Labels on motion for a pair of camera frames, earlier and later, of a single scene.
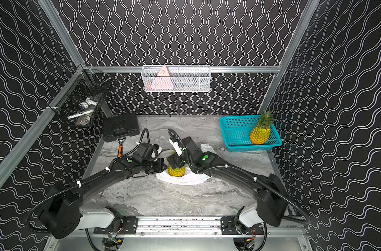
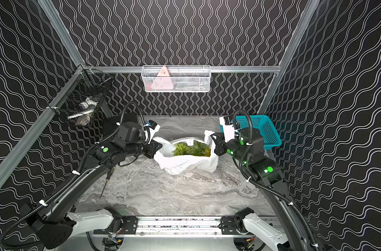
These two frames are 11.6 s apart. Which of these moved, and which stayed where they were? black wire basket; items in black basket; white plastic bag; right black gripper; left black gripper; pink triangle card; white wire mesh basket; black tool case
Moved: white plastic bag; right black gripper; left black gripper
Stayed: white wire mesh basket; items in black basket; black wire basket; pink triangle card; black tool case
